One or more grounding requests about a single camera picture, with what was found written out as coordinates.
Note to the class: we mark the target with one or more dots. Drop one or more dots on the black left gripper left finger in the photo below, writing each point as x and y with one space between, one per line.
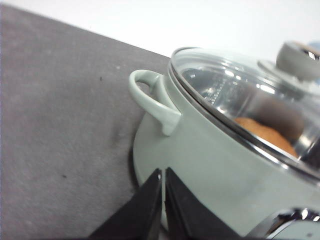
140 218

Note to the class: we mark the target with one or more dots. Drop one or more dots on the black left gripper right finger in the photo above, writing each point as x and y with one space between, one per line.
188 217

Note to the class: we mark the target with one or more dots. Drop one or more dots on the green electric steamer pot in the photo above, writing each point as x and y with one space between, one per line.
255 194

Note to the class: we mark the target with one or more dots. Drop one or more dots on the brown potato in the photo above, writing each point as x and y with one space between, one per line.
269 135

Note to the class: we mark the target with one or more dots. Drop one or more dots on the glass steamer lid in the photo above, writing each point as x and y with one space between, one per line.
276 106

